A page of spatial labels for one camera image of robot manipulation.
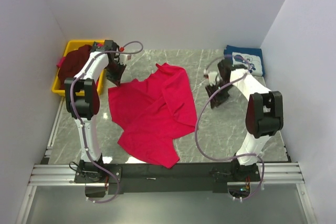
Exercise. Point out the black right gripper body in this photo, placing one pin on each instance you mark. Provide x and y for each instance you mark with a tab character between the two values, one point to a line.
222	88

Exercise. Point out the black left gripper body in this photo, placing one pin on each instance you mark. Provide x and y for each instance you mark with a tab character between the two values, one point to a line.
113	67

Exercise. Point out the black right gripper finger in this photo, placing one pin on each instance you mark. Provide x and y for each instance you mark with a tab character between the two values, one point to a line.
223	96
214	101

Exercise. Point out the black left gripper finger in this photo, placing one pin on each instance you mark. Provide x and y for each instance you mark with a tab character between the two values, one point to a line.
121	69
113	79

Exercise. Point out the bright red t-shirt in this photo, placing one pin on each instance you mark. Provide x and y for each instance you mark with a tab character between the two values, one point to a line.
154	112

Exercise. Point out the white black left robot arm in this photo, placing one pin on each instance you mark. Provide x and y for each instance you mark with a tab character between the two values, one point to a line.
82	102

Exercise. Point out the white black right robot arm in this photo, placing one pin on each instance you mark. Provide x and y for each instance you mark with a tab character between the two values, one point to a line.
264	115

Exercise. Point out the dark maroon t-shirt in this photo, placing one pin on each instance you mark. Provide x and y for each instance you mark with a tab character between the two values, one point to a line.
73	63

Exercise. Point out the folded blue printed t-shirt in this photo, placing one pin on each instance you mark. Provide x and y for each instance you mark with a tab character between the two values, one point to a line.
252	57

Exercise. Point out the yellow plastic bin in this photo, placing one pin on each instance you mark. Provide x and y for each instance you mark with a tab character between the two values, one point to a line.
71	45

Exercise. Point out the pink garment in bin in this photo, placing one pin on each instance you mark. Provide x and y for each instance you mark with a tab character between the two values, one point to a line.
60	62

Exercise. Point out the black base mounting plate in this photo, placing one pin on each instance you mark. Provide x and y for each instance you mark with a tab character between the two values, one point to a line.
163	185

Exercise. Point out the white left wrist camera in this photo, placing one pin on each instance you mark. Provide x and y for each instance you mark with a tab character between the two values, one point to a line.
124	58

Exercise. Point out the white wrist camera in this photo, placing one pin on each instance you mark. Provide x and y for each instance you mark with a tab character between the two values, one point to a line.
124	58
212	77

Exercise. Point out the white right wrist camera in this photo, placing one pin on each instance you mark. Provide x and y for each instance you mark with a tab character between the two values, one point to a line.
212	77

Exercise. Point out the aluminium frame rail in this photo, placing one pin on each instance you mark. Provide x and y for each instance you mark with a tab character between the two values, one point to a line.
270	173

